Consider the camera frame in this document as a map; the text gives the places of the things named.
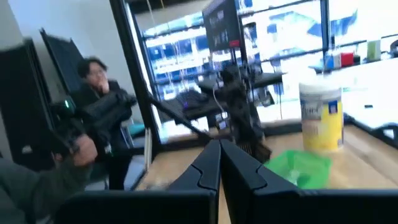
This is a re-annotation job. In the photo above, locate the person's forearm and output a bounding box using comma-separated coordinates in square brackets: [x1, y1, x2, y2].
[0, 157, 94, 224]

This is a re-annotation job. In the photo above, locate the teal chair seat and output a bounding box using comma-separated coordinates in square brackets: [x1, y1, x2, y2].
[127, 122, 147, 140]

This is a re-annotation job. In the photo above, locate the green plastic basket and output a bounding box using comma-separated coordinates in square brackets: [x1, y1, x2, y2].
[264, 149, 333, 190]

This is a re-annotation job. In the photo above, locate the black cabinet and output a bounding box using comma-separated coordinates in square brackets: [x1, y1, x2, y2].
[0, 37, 56, 171]

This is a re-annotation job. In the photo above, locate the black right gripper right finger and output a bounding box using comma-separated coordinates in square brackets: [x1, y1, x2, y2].
[220, 139, 398, 224]

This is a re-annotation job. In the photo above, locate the green box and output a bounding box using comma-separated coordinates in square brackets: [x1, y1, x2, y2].
[366, 39, 382, 62]

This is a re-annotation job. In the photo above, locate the black aluminium rig frame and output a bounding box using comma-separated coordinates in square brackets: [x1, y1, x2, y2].
[108, 0, 398, 156]

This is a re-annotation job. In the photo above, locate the black hanging display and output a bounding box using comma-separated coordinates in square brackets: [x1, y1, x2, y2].
[201, 0, 244, 53]

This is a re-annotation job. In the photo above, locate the person's hand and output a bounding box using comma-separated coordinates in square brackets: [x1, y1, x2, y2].
[71, 134, 99, 168]

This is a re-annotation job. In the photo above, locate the red box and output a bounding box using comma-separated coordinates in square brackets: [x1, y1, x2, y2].
[340, 52, 356, 68]

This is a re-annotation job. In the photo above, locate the black monitor back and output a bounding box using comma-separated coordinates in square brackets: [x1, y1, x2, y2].
[39, 27, 85, 96]

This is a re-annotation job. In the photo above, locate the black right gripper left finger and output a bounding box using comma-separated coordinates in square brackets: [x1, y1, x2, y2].
[54, 139, 221, 224]

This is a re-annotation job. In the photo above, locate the Lysol wipes canister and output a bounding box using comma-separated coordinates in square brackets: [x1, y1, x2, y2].
[298, 79, 345, 153]

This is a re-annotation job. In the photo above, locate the person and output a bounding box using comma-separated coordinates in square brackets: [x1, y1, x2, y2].
[73, 57, 139, 191]

